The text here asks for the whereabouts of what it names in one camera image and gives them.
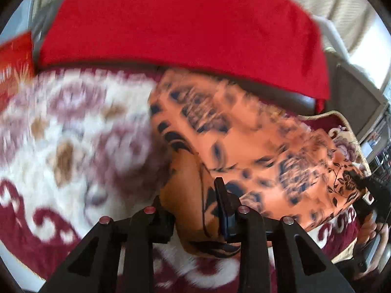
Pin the dark sofa backrest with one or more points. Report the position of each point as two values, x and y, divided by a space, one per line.
293 102

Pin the red cloth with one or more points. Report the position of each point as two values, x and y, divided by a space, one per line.
274 42

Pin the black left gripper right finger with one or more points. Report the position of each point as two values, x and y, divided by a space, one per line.
300 265

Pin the orange floral print garment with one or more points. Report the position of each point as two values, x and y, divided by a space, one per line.
271 160

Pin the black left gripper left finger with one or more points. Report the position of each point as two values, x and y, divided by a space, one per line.
94 263

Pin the maroon cream floral blanket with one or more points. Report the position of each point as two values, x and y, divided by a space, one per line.
77 145

